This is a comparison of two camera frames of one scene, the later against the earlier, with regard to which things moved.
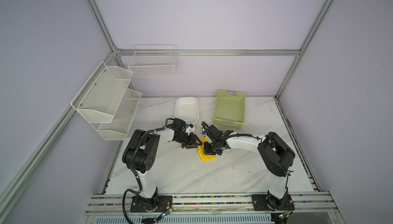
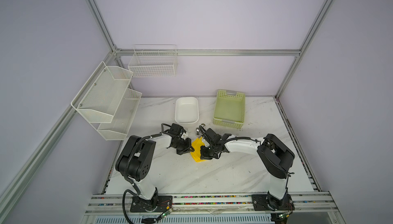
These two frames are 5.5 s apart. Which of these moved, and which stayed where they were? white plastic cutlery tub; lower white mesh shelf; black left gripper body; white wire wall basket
Moved: black left gripper body
Stayed: lower white mesh shelf; white plastic cutlery tub; white wire wall basket
